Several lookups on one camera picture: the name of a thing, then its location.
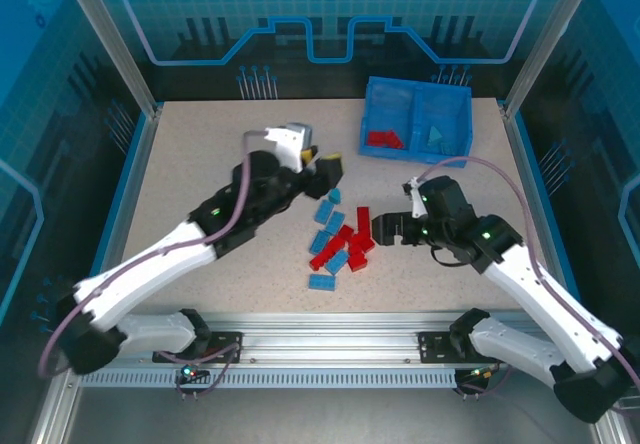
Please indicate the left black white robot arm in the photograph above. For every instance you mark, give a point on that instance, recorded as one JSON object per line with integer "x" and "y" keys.
{"x": 150, "y": 259}

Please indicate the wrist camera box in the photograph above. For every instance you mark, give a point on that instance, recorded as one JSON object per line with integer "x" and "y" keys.
{"x": 287, "y": 144}
{"x": 415, "y": 199}

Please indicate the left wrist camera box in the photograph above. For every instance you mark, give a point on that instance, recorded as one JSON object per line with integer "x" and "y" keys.
{"x": 287, "y": 144}

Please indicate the small connector board with LEDs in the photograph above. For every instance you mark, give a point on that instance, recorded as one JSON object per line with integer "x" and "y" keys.
{"x": 480, "y": 374}
{"x": 191, "y": 371}

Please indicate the aluminium table side rail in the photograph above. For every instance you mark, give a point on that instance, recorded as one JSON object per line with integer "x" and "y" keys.
{"x": 520, "y": 154}
{"x": 130, "y": 184}

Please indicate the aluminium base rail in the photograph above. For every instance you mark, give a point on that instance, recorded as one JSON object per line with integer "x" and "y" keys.
{"x": 325, "y": 336}

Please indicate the aluminium frame post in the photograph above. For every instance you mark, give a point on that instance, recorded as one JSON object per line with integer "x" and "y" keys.
{"x": 542, "y": 39}
{"x": 120, "y": 39}

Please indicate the small blue lego brick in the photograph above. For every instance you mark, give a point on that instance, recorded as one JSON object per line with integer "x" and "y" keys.
{"x": 334, "y": 195}

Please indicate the blue two-compartment plastic bin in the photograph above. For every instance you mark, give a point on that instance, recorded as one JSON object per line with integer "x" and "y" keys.
{"x": 390, "y": 153}

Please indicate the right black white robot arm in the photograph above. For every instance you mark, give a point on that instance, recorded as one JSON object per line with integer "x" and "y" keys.
{"x": 540, "y": 299}

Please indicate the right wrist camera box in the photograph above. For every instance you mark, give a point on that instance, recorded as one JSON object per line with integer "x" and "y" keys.
{"x": 415, "y": 199}

